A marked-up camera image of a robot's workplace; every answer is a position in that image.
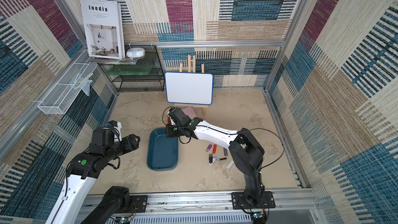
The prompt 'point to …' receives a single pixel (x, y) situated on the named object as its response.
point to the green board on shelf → (129, 70)
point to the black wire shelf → (153, 82)
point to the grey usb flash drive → (225, 152)
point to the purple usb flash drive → (209, 148)
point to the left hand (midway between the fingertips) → (133, 139)
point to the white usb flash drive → (231, 163)
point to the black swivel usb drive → (222, 158)
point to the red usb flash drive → (214, 149)
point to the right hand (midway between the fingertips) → (165, 131)
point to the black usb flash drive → (210, 157)
